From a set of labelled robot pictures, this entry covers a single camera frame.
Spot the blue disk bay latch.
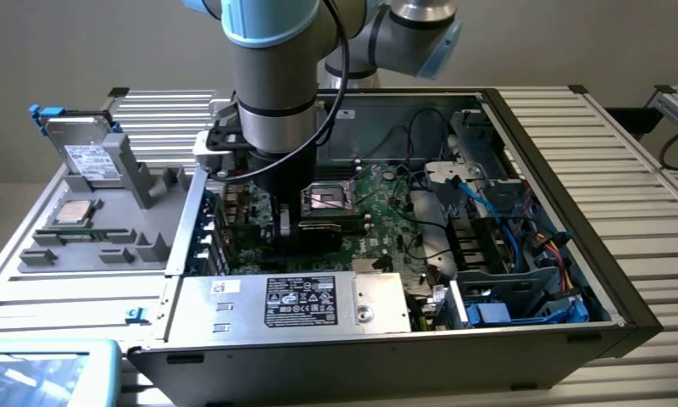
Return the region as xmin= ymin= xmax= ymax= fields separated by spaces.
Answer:
xmin=465 ymin=300 xmax=513 ymax=328

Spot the grey parts rack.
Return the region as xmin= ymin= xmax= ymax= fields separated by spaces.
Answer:
xmin=17 ymin=133 xmax=205 ymax=275

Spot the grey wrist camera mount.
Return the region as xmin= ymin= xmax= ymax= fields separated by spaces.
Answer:
xmin=192 ymin=113 xmax=250 ymax=181

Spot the CPU chip silver lid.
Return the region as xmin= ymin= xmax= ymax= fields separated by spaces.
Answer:
xmin=52 ymin=198 xmax=101 ymax=226

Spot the green motherboard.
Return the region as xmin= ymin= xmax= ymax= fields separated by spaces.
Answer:
xmin=212 ymin=160 xmax=450 ymax=294

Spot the silver power supply unit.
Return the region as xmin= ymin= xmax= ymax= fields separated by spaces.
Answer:
xmin=165 ymin=270 xmax=413 ymax=341

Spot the teal framed tablet screen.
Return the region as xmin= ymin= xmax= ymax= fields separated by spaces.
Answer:
xmin=0 ymin=338 xmax=121 ymax=407

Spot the grey metal disk bay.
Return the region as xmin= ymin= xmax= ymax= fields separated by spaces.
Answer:
xmin=450 ymin=220 xmax=593 ymax=330

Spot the small silver heat sink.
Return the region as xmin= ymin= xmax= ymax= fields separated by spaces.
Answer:
xmin=349 ymin=255 xmax=396 ymax=277

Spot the coloured power wire bundle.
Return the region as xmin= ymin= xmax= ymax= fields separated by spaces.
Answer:
xmin=533 ymin=228 xmax=578 ymax=298

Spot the green RAM stick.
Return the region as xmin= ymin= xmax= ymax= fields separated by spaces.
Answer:
xmin=48 ymin=228 xmax=130 ymax=243

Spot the CPU socket metal frame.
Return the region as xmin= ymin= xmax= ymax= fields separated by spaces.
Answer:
xmin=300 ymin=176 xmax=364 ymax=213

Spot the blue SATA wire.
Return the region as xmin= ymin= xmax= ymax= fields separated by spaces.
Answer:
xmin=450 ymin=176 xmax=517 ymax=272

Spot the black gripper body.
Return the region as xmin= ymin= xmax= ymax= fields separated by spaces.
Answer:
xmin=245 ymin=146 xmax=318 ymax=239

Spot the black open PC case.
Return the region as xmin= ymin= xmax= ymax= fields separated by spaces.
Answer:
xmin=126 ymin=86 xmax=664 ymax=407

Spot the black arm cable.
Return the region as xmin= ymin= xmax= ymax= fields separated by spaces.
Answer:
xmin=206 ymin=0 xmax=353 ymax=183

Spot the silver hard disk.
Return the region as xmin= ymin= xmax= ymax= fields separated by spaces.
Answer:
xmin=41 ymin=116 xmax=122 ymax=184

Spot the black wire loop in case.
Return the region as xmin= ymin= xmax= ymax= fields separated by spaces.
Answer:
xmin=388 ymin=107 xmax=450 ymax=171

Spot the blue disk carrier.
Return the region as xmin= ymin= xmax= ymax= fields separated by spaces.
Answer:
xmin=26 ymin=103 xmax=64 ymax=137

